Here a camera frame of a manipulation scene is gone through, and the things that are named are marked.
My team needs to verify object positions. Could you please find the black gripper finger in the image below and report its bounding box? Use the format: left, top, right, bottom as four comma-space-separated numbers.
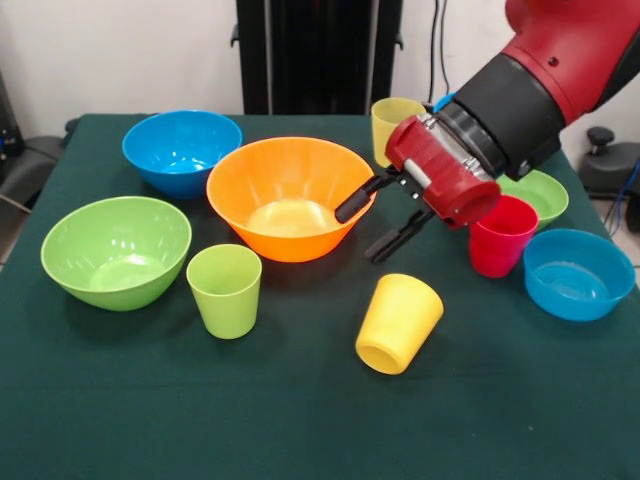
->
364, 208, 437, 265
333, 173, 402, 225

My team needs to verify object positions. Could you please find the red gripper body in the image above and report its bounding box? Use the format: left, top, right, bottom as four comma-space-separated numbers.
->
384, 113, 502, 231

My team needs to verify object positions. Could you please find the large orange bowl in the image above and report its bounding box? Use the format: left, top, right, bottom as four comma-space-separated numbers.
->
205, 136, 379, 264

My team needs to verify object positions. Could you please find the pale translucent yellow cup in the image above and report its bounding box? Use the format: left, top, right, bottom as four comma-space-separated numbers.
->
370, 97, 427, 169

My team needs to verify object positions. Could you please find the large blue bowl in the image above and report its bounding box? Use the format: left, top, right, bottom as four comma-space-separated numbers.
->
121, 109, 244, 201
432, 91, 459, 114

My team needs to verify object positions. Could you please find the red cup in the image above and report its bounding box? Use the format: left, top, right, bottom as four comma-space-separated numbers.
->
468, 194, 540, 279

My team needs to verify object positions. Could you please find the small green bowl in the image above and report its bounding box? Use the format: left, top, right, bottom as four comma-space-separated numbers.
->
497, 169, 570, 229

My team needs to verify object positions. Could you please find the green cup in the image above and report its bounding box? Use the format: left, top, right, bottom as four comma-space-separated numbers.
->
185, 243, 263, 341

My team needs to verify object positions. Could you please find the black knobbed equipment base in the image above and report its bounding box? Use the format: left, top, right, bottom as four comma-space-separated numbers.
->
579, 126, 640, 201

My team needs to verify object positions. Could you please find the small blue bowl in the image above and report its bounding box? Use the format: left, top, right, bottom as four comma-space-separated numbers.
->
523, 228, 637, 322

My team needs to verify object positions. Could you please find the dark green table cloth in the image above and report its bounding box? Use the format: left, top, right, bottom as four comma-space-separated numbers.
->
0, 113, 640, 480

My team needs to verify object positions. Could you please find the large green bowl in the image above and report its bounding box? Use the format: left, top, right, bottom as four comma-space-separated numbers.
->
40, 195, 193, 312

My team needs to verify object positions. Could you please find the black chair base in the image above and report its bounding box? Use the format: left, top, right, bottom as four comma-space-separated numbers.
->
0, 133, 66, 211

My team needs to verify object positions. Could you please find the black equipment case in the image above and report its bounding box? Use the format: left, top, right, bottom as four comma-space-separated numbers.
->
0, 69, 24, 161

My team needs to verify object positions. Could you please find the black hanging cable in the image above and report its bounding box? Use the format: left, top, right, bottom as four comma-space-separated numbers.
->
426, 0, 451, 101

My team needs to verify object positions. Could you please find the blue cable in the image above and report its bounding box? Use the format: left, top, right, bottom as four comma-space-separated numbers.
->
604, 159, 640, 236

